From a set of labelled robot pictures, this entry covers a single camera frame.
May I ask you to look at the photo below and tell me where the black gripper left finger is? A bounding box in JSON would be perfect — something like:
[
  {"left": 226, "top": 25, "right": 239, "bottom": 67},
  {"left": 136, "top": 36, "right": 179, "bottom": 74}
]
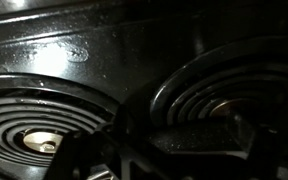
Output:
[{"left": 100, "top": 105, "right": 158, "bottom": 162}]

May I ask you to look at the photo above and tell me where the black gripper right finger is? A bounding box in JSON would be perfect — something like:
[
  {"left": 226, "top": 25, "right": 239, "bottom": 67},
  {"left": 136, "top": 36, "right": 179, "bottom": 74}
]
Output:
[{"left": 231, "top": 114, "right": 280, "bottom": 168}]

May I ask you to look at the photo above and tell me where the black electric stove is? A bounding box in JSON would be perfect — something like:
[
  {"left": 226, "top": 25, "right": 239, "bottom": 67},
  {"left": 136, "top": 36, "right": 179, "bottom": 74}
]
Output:
[{"left": 0, "top": 0, "right": 288, "bottom": 180}]

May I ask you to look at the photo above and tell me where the small black coil burner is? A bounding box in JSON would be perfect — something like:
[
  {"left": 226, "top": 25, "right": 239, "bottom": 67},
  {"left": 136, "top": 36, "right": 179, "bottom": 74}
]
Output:
[{"left": 149, "top": 36, "right": 288, "bottom": 128}]

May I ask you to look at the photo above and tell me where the large black coil burner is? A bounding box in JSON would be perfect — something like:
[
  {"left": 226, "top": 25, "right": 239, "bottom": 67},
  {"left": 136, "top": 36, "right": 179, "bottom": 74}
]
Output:
[{"left": 0, "top": 74, "right": 119, "bottom": 168}]

